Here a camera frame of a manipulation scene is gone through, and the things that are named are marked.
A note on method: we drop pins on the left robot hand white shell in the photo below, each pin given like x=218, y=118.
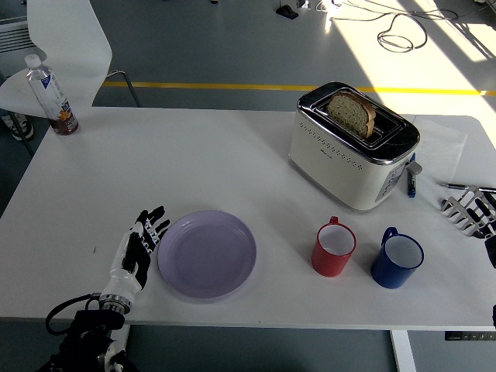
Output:
x=122, y=281

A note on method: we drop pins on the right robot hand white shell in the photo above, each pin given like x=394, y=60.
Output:
x=489, y=217

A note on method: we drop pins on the purple round plate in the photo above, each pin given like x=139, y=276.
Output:
x=207, y=255

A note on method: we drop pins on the brown bread slice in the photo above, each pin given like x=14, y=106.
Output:
x=348, y=112

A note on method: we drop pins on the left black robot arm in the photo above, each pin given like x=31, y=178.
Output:
x=93, y=333

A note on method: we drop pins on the silver metal toast rack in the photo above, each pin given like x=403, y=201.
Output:
x=453, y=211

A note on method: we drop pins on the silver ballpoint pen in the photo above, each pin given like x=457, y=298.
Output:
x=457, y=186

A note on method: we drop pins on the white table leg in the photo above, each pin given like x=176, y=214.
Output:
x=123, y=341
x=403, y=352

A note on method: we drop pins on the blue marker pen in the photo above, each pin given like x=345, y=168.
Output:
x=410, y=186

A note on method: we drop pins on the blue enamel mug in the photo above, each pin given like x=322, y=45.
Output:
x=389, y=277

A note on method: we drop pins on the black table control panel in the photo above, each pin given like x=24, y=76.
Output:
x=469, y=336

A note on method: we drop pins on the cream and chrome toaster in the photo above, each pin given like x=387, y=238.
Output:
x=333, y=162

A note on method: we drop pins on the red enamel mug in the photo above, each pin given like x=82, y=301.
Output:
x=329, y=265

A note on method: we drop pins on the person's shoe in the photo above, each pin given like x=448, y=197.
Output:
x=22, y=129
x=5, y=120

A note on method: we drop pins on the clear plastic drink bottle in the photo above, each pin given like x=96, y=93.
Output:
x=50, y=93

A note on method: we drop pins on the white shell chair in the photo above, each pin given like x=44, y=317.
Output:
x=66, y=35

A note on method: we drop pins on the grey slatted rack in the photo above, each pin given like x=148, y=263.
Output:
x=13, y=36

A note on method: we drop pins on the black floor object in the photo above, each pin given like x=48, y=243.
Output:
x=286, y=11

